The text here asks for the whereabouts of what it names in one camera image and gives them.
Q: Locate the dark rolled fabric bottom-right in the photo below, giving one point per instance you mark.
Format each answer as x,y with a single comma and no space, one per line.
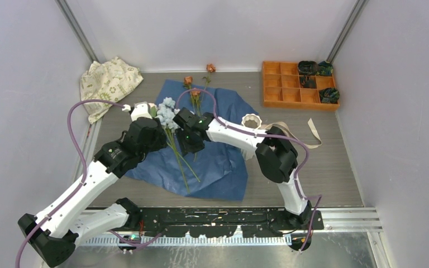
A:
329,96

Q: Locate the beige printed ribbon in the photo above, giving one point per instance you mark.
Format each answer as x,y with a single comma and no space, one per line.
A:
306,133

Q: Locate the dark fabric piece middle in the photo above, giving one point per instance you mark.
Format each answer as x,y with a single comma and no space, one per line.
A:
308,82

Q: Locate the light blue flower stem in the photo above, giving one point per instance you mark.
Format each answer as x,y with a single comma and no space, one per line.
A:
165,113

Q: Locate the white ribbed vase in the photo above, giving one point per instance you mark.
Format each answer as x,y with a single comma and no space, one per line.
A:
250,121

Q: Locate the orange rose stem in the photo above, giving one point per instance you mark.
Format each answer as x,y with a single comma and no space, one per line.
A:
195,94

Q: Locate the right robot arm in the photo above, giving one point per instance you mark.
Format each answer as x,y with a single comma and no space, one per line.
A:
274,151

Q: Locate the pink rose stem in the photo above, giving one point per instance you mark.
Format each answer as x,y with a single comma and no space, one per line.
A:
153,110

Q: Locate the dark rolled fabric top-right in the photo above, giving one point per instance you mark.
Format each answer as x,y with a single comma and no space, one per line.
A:
325,68

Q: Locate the cream patterned cloth bag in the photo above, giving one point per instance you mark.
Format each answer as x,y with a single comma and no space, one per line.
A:
111,81

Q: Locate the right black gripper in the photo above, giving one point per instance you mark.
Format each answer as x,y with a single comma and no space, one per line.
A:
185,146

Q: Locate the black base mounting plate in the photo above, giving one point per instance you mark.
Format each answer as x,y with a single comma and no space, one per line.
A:
221,222

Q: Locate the dark rolled fabric top-left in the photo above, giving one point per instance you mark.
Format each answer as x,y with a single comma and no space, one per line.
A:
307,67

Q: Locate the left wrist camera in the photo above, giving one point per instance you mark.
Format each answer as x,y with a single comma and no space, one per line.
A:
139,110

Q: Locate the orange compartment tray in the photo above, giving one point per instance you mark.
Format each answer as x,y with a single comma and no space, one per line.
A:
282,89

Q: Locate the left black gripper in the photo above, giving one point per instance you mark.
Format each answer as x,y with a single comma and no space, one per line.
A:
160,139

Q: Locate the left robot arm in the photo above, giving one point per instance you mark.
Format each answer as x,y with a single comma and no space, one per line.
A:
58,230

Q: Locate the single small orange rose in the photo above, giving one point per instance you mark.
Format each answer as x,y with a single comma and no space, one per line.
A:
211,69

